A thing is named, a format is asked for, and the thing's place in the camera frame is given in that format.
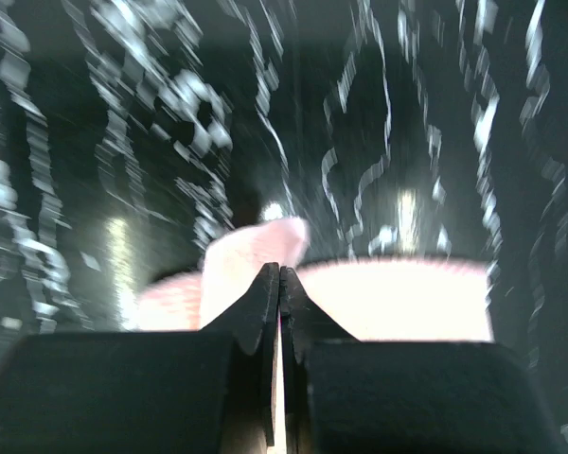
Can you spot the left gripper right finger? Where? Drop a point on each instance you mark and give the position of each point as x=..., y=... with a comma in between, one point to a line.
x=344, y=395

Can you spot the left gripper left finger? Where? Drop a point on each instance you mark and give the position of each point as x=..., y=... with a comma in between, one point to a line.
x=205, y=391

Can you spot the plain pink towel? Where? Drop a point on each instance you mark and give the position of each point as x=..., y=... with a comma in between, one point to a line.
x=373, y=298

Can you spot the black marble pattern mat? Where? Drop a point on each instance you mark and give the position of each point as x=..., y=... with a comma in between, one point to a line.
x=133, y=133

